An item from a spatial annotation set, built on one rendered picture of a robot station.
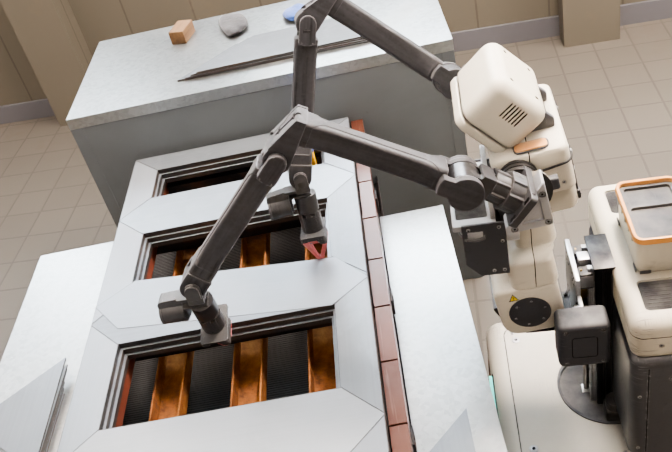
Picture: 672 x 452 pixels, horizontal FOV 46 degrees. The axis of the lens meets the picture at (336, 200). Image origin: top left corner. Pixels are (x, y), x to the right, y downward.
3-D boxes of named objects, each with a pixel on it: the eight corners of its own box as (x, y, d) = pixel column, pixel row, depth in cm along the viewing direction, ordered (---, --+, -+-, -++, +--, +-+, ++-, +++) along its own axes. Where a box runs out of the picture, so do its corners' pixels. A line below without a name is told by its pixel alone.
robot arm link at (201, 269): (294, 165, 157) (296, 139, 166) (267, 151, 155) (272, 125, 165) (197, 310, 177) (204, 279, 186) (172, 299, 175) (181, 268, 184)
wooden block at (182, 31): (186, 43, 296) (182, 31, 293) (172, 45, 297) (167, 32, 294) (195, 31, 303) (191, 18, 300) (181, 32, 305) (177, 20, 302)
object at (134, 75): (70, 130, 269) (65, 120, 266) (103, 50, 317) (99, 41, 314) (454, 50, 258) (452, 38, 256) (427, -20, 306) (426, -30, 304)
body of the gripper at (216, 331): (202, 348, 187) (192, 333, 182) (203, 311, 194) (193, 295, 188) (229, 344, 187) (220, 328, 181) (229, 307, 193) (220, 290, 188)
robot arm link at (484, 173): (504, 184, 161) (499, 171, 166) (460, 165, 159) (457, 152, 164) (480, 219, 166) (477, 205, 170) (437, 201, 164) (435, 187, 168)
